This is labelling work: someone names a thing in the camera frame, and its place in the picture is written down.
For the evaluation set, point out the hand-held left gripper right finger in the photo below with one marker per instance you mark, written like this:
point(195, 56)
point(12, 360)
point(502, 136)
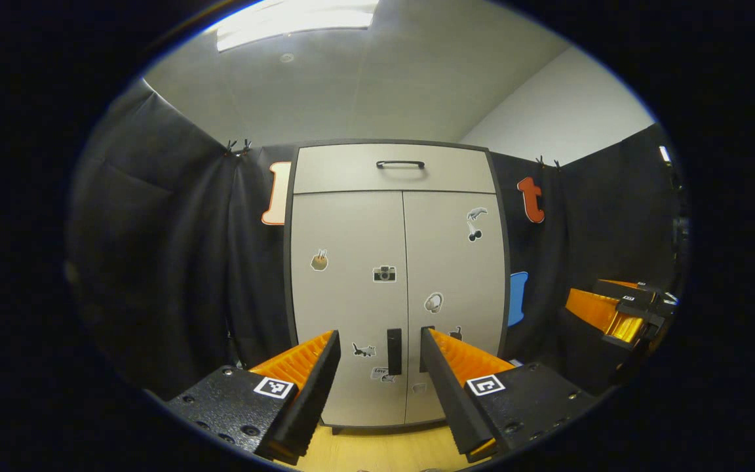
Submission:
point(446, 393)

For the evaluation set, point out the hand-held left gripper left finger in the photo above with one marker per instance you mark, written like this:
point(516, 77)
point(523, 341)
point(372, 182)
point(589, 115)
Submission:
point(315, 393)

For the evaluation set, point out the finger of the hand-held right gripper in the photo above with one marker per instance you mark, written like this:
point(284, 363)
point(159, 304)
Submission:
point(620, 288)
point(603, 314)

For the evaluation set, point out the grey cabinet door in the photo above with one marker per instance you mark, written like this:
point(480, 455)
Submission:
point(345, 295)
point(456, 262)

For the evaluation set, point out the grey cabinet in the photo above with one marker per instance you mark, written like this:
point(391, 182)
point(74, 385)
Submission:
point(289, 262)

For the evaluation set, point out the grey cabinet drawer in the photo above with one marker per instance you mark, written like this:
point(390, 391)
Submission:
point(338, 170)

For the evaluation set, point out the black backdrop cloth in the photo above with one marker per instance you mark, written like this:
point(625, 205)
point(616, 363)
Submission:
point(600, 223)
point(168, 262)

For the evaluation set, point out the ceiling light panel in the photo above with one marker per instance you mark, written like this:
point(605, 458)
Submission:
point(292, 23)

